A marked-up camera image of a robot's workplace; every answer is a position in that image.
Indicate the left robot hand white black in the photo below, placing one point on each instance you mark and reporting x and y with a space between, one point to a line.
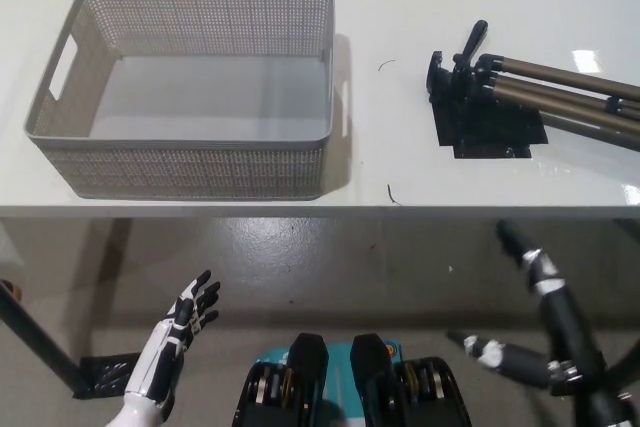
160 357

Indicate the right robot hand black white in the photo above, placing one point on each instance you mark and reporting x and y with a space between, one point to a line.
567 327

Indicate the black bronze camera tripod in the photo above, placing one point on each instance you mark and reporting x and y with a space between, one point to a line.
550 78

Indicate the robot torso black teal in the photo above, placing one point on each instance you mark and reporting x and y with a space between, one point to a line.
350 392

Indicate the black metal table leg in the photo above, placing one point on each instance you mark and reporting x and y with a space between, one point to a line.
40 337

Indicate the orange black round object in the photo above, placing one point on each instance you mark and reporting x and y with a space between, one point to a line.
12 289

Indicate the grey perforated plastic basket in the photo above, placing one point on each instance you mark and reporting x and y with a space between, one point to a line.
200 172

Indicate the black tape patch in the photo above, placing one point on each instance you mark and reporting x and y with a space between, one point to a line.
490 134

